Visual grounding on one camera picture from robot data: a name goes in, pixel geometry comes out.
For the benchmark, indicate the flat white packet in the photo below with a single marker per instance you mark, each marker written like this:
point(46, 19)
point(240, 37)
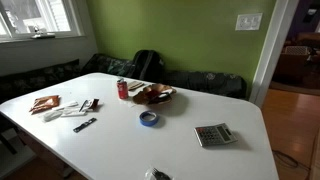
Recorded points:
point(74, 113)

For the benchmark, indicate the black backpack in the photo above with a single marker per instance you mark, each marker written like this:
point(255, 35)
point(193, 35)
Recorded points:
point(147, 65)

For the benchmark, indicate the dark patterned bench cushion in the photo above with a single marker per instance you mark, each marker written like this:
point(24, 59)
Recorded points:
point(36, 79)
point(206, 83)

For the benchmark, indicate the brown wooden furniture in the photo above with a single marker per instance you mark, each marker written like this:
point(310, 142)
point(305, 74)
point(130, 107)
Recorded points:
point(293, 63)

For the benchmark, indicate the white wall switch plate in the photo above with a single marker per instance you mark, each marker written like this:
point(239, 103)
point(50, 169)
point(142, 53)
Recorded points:
point(248, 22)

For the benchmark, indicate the small figure on windowsill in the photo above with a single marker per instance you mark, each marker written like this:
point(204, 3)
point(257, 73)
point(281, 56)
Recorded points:
point(40, 33)

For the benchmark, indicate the tan wooden piece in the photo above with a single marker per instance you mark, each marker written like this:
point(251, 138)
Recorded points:
point(135, 85)

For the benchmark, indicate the orange foil packet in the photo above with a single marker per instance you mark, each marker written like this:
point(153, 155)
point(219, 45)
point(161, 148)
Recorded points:
point(45, 103)

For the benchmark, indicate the white plastic wrapper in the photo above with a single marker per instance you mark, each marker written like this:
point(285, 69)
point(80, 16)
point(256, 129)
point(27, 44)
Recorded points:
point(51, 115)

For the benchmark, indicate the plastic bag with black fork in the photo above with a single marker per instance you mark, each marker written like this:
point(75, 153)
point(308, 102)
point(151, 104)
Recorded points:
point(156, 175)

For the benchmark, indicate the brown snack bag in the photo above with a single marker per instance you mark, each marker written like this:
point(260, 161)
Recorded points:
point(141, 97)

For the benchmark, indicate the red soda can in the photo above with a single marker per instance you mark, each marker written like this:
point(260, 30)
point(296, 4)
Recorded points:
point(122, 90)

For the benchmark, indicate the dark green patterned cushion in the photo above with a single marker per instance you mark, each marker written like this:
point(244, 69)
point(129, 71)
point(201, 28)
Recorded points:
point(108, 65)

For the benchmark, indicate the white framed window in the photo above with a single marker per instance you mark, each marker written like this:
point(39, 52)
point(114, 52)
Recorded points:
point(36, 16)

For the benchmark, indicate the grey desk calculator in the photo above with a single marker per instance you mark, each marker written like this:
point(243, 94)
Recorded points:
point(215, 134)

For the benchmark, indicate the black flat strip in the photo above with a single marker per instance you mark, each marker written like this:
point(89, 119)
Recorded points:
point(84, 125)

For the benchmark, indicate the dark red and white packet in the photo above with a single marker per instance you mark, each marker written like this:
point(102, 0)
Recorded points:
point(90, 104)

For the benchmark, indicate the long white paper packet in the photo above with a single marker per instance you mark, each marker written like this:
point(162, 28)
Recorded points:
point(65, 106)

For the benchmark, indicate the white door frame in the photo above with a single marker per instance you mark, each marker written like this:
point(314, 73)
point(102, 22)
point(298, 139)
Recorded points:
point(271, 50)

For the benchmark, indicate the blue masking tape roll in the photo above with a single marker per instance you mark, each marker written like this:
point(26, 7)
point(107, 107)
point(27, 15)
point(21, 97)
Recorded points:
point(148, 121)

